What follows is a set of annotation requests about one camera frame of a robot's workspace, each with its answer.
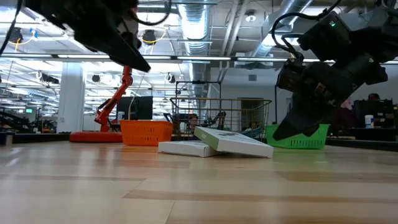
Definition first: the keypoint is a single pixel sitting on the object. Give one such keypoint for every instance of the silver ventilation duct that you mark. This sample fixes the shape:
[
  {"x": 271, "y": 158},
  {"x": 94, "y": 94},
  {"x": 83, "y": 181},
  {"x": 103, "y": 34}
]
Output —
[{"x": 194, "y": 28}]

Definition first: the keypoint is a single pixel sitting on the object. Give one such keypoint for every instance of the black desk monitors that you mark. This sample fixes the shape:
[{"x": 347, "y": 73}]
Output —
[{"x": 379, "y": 112}]

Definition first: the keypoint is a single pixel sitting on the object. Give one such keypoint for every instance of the black ceiling camera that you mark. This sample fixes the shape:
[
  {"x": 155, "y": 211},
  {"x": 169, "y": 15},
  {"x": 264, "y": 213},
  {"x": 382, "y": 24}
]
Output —
[{"x": 15, "y": 35}]

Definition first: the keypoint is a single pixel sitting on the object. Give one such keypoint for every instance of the black aluminium table frame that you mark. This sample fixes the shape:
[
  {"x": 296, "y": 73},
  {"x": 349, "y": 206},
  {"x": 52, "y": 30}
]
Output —
[{"x": 37, "y": 138}]

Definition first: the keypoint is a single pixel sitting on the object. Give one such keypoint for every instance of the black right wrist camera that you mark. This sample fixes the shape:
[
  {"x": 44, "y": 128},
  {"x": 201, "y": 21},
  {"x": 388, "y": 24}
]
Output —
[{"x": 289, "y": 77}]

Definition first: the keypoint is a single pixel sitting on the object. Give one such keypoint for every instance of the white pillar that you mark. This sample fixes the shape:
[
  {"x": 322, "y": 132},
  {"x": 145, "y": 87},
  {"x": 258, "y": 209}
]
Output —
[{"x": 71, "y": 102}]

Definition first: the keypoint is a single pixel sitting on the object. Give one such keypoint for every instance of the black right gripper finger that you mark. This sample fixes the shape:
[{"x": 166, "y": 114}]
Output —
[
  {"x": 301, "y": 119},
  {"x": 312, "y": 131}
]

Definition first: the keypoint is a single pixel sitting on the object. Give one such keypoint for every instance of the red desk lamp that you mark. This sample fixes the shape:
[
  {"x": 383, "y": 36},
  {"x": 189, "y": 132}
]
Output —
[{"x": 93, "y": 137}]

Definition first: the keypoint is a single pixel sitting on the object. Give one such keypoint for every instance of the green plastic basket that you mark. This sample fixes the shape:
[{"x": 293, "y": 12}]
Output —
[{"x": 298, "y": 143}]

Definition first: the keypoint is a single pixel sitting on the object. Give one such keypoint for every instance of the white box with green side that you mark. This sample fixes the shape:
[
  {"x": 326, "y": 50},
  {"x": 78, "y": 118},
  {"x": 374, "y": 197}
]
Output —
[{"x": 236, "y": 143}]

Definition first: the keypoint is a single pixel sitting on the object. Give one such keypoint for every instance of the white canister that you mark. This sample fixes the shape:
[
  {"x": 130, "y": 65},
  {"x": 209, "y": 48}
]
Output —
[{"x": 369, "y": 122}]

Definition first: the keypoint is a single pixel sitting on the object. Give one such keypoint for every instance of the black monitor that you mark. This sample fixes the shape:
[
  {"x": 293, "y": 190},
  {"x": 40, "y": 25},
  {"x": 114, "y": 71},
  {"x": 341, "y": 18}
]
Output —
[{"x": 140, "y": 107}]

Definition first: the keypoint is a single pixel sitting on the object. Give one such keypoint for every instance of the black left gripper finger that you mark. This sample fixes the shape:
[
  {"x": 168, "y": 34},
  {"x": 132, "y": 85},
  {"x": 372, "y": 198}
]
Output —
[{"x": 118, "y": 46}]

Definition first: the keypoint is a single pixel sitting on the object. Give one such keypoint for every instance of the black overhead camera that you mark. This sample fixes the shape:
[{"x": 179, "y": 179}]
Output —
[{"x": 150, "y": 37}]

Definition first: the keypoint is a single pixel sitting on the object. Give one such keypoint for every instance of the orange plastic basket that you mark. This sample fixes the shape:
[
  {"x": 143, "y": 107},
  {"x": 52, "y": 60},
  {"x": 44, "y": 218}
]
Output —
[{"x": 144, "y": 133}]

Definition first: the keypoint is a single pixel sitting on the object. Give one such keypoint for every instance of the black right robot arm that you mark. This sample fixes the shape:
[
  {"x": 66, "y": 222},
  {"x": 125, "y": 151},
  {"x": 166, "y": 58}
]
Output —
[{"x": 329, "y": 34}]

